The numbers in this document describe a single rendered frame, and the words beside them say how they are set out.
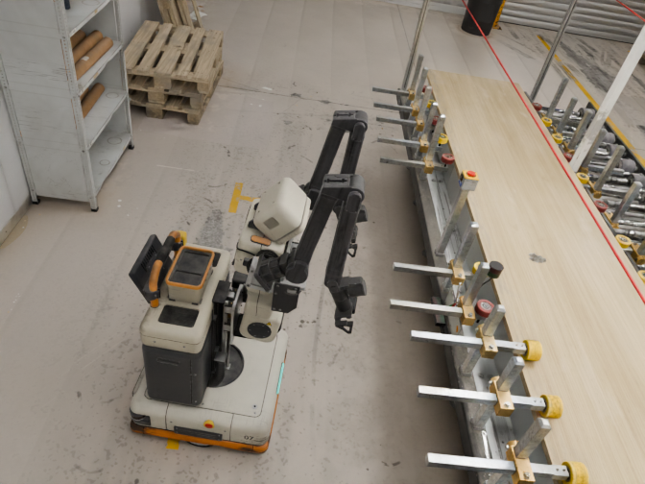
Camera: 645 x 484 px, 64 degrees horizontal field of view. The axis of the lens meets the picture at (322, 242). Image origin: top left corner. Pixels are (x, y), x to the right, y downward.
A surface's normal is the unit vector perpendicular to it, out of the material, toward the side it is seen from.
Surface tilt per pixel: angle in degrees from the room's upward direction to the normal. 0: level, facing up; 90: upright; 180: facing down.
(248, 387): 0
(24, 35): 90
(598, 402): 0
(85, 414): 0
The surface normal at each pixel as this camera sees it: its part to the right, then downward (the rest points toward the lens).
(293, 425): 0.15, -0.75
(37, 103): -0.02, 0.65
